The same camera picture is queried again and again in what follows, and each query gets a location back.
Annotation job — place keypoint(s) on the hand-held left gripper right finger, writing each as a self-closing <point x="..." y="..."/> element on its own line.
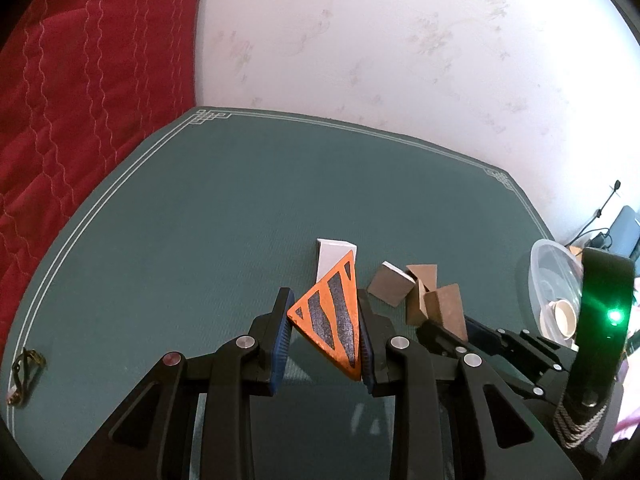
<point x="366" y="355"/>

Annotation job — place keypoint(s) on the white block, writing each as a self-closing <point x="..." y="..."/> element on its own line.
<point x="330" y="255"/>

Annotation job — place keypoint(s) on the clear plastic bowl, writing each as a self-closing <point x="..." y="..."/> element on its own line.
<point x="547" y="270"/>

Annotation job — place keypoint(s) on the red quilted bedspread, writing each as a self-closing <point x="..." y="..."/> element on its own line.
<point x="75" y="110"/>

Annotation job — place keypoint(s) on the orange black-striped block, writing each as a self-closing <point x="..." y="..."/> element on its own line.
<point x="332" y="320"/>

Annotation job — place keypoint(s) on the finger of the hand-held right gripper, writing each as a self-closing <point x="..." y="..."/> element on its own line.
<point x="482" y="332"/>
<point x="440" y="337"/>

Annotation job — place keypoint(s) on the metal key clip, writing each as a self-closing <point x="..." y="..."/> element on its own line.
<point x="25" y="375"/>

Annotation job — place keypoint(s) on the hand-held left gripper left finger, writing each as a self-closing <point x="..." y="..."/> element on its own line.
<point x="281" y="345"/>

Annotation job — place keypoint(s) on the brown wooden block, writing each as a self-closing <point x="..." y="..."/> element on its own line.
<point x="417" y="280"/>
<point x="392" y="282"/>
<point x="447" y="310"/>

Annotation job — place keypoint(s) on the white round cup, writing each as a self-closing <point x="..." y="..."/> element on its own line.
<point x="564" y="317"/>

